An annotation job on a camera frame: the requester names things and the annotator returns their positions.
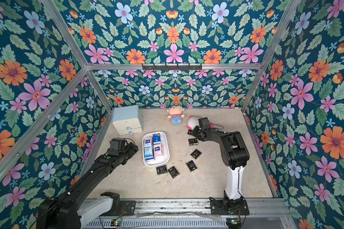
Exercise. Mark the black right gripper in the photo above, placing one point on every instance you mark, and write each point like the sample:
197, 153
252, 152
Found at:
197, 133

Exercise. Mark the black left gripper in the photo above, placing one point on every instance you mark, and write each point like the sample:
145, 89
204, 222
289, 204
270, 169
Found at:
132, 151

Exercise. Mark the black Face tissue pack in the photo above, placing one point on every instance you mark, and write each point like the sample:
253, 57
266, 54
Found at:
173, 172
161, 170
191, 166
196, 154
190, 132
193, 141

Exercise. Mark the pink floral Tempo tissue pack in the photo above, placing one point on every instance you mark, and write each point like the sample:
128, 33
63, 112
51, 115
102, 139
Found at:
148, 141

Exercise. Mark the white plastic storage box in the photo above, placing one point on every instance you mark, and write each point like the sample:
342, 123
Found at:
159, 160

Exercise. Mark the blue cartoon tissue pack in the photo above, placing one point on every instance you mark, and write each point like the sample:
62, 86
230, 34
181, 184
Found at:
156, 138

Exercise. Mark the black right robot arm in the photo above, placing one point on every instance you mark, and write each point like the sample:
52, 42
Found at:
235, 156

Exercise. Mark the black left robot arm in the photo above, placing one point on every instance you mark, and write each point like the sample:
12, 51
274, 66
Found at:
66, 211

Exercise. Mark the white pink plush toy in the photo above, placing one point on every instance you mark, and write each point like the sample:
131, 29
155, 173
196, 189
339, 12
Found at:
193, 122

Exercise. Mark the small blue-top drawer cabinet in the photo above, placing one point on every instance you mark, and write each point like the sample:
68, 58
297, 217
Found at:
127, 120

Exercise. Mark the baby doll plush toy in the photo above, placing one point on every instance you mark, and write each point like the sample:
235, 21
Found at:
175, 114

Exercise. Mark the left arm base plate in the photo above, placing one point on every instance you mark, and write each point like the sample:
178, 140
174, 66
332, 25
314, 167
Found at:
124, 208

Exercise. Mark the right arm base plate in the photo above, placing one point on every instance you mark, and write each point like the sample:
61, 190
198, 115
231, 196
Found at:
227, 206

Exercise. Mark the black wall hook rail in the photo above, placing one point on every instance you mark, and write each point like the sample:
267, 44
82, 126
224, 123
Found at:
167, 67

